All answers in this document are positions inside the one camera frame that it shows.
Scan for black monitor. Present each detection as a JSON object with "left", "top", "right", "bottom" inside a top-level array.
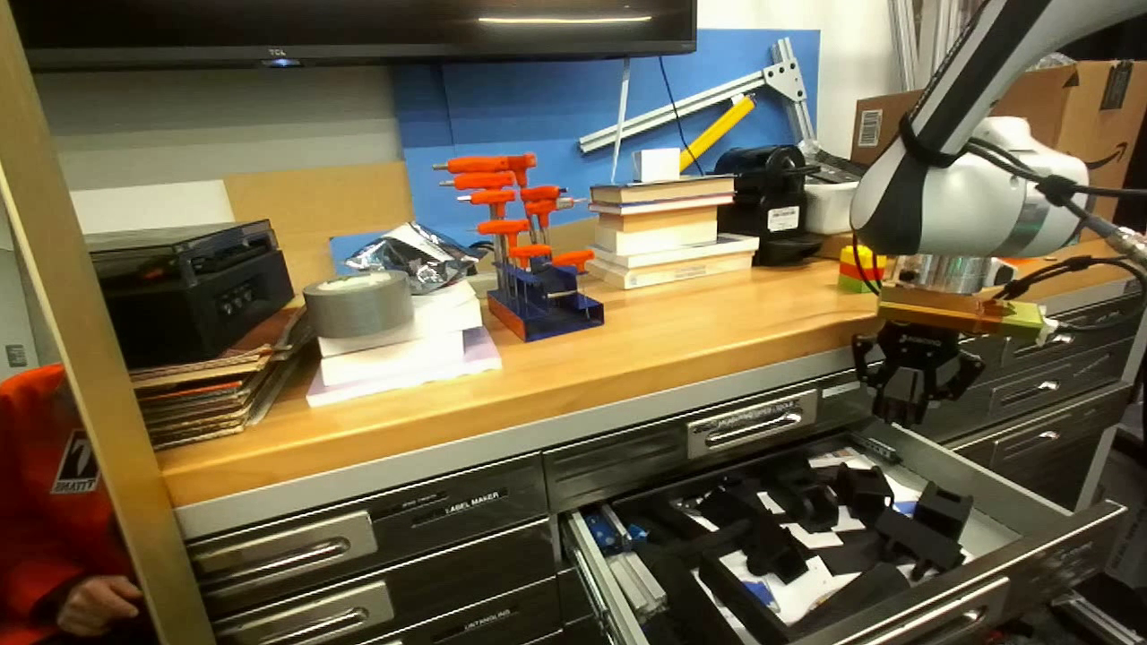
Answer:
[{"left": 7, "top": 0, "right": 700, "bottom": 68}]

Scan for stacked toy blocks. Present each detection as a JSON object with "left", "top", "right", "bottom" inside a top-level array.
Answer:
[{"left": 840, "top": 242, "right": 888, "bottom": 295}]

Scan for open grey tool drawer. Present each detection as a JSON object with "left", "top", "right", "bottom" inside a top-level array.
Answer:
[{"left": 564, "top": 428, "right": 1123, "bottom": 645}]

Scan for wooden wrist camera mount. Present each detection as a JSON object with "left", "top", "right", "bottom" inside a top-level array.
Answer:
[{"left": 879, "top": 285, "right": 1059, "bottom": 345}]

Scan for white paper stack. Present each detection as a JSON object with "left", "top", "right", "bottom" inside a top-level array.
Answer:
[{"left": 305, "top": 284, "right": 502, "bottom": 407}]

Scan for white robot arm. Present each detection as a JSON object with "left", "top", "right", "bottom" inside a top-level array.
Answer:
[{"left": 851, "top": 0, "right": 1147, "bottom": 423}]

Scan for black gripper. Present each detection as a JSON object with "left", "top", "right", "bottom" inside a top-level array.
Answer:
[{"left": 853, "top": 326, "right": 987, "bottom": 411}]

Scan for stack of books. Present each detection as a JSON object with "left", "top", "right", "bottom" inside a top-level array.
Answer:
[{"left": 593, "top": 174, "right": 756, "bottom": 291}]

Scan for wooden post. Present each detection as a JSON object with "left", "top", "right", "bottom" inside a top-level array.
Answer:
[{"left": 0, "top": 0, "right": 216, "bottom": 645}]

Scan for person in red jacket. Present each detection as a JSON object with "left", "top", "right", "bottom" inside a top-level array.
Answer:
[{"left": 0, "top": 365, "right": 158, "bottom": 645}]

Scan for black equipment case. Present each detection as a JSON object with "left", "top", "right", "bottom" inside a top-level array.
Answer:
[{"left": 85, "top": 219, "right": 293, "bottom": 365}]

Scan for black cube part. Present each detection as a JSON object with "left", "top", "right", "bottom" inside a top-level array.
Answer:
[{"left": 913, "top": 485, "right": 971, "bottom": 537}]

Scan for black bracket part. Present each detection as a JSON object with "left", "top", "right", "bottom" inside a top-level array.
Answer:
[{"left": 873, "top": 509, "right": 963, "bottom": 575}]

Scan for cardboard box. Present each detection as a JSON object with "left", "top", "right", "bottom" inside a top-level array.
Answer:
[{"left": 853, "top": 61, "right": 1147, "bottom": 253}]

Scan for black label printer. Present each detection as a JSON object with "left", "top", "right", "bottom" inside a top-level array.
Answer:
[{"left": 718, "top": 146, "right": 820, "bottom": 264}]

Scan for orange hex key set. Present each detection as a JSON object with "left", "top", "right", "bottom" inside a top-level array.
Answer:
[{"left": 440, "top": 155, "right": 606, "bottom": 342}]

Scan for grey duct tape roll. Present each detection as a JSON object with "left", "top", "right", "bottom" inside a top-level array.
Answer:
[{"left": 305, "top": 272, "right": 413, "bottom": 337}]

